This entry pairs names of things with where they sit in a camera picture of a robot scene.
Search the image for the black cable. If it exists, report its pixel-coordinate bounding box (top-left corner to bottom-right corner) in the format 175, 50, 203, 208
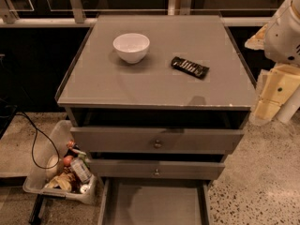
0, 98, 61, 171

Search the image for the grey middle drawer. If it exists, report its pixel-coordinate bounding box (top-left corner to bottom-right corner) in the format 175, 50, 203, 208
88, 159, 225, 180

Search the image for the red apple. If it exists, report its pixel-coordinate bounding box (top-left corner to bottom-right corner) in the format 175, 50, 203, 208
63, 156, 74, 167

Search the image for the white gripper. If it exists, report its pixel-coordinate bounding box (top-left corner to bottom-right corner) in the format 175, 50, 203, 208
245, 0, 300, 122

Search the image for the grey open bottom drawer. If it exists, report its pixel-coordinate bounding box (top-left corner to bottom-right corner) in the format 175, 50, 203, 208
97, 178, 213, 225

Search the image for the black rxbar chocolate wrapper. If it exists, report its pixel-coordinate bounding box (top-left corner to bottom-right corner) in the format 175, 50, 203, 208
171, 56, 209, 79

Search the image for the white ceramic bowl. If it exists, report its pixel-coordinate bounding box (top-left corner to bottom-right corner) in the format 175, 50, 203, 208
112, 33, 150, 64

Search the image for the grey top drawer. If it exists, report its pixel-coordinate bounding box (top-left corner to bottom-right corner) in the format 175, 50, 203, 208
70, 127, 244, 154

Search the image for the silver soda can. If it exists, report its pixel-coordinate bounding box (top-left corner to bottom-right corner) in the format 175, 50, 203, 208
70, 157, 92, 183

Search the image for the metal railing frame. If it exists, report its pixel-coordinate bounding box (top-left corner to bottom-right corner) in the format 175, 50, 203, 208
0, 0, 284, 27

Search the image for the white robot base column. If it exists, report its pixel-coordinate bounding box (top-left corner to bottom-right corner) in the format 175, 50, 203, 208
277, 86, 300, 124

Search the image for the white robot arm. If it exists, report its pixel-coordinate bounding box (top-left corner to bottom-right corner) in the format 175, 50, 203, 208
245, 0, 300, 126

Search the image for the yellow chip bag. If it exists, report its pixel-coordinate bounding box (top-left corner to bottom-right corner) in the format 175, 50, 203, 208
46, 173, 76, 192

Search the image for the clear plastic storage bin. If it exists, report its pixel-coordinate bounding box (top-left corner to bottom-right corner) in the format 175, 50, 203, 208
22, 120, 97, 204

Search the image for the beige round item in bin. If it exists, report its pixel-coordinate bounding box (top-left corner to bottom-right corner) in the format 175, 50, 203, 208
46, 155, 63, 179

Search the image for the grey drawer cabinet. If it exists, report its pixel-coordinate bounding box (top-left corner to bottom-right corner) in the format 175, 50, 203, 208
54, 14, 258, 225

